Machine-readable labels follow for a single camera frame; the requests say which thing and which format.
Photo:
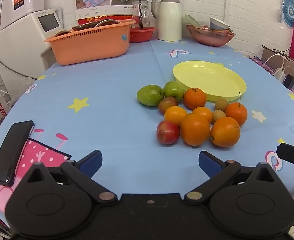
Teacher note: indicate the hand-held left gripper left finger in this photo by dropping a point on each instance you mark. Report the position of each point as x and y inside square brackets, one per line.
[92, 163]

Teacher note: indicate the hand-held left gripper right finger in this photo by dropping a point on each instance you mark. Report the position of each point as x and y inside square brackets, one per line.
[209, 162]

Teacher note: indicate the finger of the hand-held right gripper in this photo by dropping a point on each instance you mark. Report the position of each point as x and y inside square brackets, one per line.
[290, 153]

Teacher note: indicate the large orange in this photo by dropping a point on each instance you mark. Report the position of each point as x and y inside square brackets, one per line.
[225, 132]
[195, 130]

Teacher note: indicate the brown kiwi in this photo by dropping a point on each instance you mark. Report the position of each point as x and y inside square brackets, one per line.
[221, 104]
[218, 115]

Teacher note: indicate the small yellowish orange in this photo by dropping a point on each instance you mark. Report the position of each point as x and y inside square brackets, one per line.
[203, 112]
[175, 115]

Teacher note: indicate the bright red apple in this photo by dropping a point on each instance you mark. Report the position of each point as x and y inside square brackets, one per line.
[168, 132]

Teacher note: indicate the tangerine with long stem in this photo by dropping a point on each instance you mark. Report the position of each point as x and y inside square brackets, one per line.
[236, 113]

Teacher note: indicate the dark red apple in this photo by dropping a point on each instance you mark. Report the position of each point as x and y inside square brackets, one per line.
[167, 104]

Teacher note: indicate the yellow plastic plate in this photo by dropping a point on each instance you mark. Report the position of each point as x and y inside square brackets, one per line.
[209, 80]

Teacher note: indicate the blue star printed tablecloth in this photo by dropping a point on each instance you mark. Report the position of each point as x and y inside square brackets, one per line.
[99, 130]

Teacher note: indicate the white charger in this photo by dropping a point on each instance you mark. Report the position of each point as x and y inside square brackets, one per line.
[279, 75]

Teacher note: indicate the green apple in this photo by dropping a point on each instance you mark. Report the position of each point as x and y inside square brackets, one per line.
[173, 90]

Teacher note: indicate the black rectangular case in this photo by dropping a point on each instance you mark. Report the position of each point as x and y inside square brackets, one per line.
[12, 152]

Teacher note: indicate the cardboard box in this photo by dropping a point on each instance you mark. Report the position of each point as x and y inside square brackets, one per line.
[293, 66]

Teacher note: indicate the green mango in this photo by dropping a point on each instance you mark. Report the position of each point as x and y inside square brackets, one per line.
[149, 95]

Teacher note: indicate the white bottle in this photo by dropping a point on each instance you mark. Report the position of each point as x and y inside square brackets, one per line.
[0, 107]

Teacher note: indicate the orange plastic basket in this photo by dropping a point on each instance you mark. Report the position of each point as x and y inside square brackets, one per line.
[89, 46]

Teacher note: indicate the pink glass bowl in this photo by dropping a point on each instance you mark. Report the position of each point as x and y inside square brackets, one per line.
[209, 38]

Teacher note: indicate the pink rimmed bowl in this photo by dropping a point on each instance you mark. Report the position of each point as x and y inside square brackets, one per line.
[221, 31]

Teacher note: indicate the brown round dish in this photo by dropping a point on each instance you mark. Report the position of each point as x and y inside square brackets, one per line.
[63, 33]

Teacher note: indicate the red plastic basket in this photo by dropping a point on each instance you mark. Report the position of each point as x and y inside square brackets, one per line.
[140, 35]

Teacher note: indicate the dark metal plate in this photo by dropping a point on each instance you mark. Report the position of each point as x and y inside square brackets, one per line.
[84, 26]

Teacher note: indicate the white appliance with screen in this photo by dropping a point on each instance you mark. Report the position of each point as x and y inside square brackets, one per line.
[14, 50]

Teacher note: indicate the white blue ceramic bowl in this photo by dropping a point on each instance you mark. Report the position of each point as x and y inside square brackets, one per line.
[219, 23]

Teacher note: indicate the steel bowl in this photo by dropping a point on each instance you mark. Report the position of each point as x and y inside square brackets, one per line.
[108, 22]

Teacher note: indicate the white shallow dish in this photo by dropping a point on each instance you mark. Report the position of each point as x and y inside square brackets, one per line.
[193, 21]

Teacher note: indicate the large blue paper fan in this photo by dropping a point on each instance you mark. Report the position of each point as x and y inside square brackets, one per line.
[290, 11]

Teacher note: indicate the white thermos jug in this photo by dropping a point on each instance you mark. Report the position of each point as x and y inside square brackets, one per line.
[169, 20]

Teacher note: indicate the clear glass jar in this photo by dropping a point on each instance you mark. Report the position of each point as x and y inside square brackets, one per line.
[140, 15]

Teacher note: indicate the wall poster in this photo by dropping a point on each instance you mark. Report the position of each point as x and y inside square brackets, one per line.
[94, 0]

